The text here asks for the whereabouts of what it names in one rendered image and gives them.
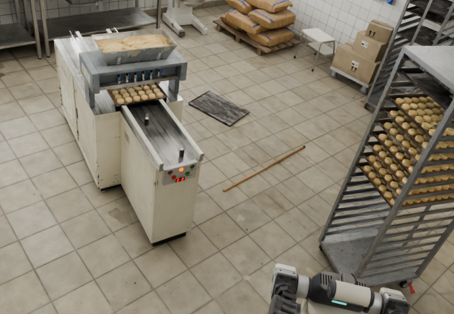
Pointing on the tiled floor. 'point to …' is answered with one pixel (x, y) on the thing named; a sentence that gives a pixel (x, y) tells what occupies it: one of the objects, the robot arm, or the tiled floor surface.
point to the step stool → (318, 43)
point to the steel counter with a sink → (137, 17)
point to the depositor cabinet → (96, 115)
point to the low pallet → (253, 40)
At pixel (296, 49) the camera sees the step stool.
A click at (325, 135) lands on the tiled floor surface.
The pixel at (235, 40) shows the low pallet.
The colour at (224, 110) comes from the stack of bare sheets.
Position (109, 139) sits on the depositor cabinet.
